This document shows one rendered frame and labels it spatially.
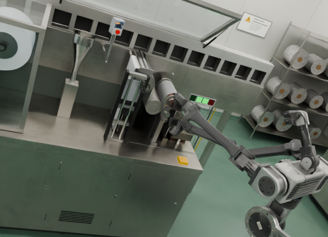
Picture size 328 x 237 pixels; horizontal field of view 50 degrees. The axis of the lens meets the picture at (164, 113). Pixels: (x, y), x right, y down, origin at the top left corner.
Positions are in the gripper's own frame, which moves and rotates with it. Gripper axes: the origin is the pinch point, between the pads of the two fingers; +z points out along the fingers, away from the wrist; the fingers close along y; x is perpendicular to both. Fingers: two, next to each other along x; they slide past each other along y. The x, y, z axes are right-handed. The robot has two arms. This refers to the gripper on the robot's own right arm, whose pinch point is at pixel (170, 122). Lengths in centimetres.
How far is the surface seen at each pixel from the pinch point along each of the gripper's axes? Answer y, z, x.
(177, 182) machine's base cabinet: 12.4, -7.5, -43.7
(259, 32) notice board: 198, 203, 172
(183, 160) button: 9.8, -15.6, -26.1
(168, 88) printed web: -9.4, -5.1, 24.0
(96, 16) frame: -71, 0, 62
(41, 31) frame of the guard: -104, -47, 32
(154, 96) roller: -18.4, -5.2, 16.0
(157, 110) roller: -14.6, -5.8, 6.4
